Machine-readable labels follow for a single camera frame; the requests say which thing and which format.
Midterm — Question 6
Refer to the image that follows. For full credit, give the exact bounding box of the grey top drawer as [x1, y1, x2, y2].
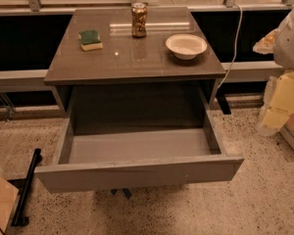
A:
[35, 85, 244, 193]

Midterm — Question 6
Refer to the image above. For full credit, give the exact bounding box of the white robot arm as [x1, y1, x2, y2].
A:
[253, 7, 294, 136]

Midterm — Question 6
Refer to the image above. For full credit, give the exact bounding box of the grey cabinet with glossy top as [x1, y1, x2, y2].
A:
[44, 7, 225, 111]

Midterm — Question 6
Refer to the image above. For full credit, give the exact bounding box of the white bowl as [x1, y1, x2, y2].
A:
[166, 34, 208, 60]

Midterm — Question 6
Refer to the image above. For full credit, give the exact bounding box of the gold drink can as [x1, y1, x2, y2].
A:
[131, 2, 147, 37]

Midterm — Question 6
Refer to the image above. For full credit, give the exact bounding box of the green and yellow sponge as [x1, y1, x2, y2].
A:
[78, 29, 103, 51]

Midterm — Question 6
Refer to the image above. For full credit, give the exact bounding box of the cardboard box at left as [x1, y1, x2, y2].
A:
[0, 176, 18, 235]

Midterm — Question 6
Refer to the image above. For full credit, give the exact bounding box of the black metal bar stand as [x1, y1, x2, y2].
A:
[10, 148, 42, 227]

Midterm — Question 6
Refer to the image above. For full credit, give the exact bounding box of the white cable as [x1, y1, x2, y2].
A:
[217, 3, 244, 90]

